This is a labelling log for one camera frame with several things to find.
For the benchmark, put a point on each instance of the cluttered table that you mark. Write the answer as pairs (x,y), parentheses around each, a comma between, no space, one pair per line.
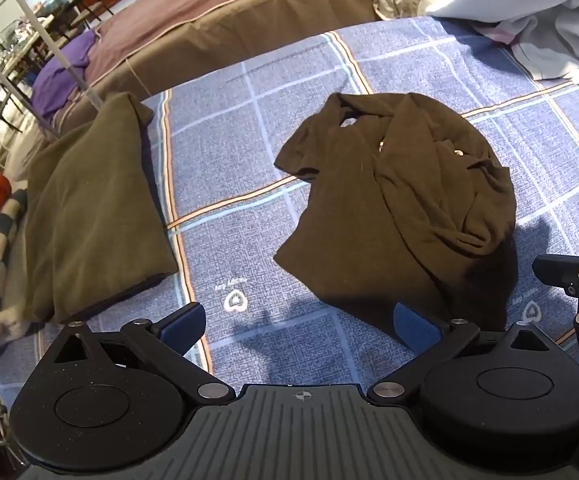
(14,45)

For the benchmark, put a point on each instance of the purple cloth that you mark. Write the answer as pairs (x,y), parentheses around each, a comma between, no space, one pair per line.
(62,72)

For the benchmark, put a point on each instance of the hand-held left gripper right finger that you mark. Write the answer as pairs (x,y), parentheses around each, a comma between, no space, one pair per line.
(414,327)

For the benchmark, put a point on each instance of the brown and pink bedspread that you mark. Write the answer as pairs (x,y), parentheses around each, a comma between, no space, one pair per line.
(209,15)

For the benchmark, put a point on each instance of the folded olive green cloth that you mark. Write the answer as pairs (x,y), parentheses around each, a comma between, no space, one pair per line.
(94,210)

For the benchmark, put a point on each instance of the blue plaid bed sheet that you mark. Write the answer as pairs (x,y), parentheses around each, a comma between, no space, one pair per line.
(249,150)

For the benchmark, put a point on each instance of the dark brown shirt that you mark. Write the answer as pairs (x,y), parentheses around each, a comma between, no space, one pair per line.
(399,200)

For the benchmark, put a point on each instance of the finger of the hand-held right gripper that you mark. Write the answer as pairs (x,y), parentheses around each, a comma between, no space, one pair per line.
(569,272)

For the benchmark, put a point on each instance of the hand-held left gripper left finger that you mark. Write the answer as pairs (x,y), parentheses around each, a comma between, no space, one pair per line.
(183,327)

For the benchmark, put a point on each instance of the white metal bed rail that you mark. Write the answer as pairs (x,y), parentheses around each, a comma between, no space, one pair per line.
(24,45)

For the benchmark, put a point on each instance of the white crumpled quilt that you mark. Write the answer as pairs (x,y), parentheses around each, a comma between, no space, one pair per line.
(544,15)

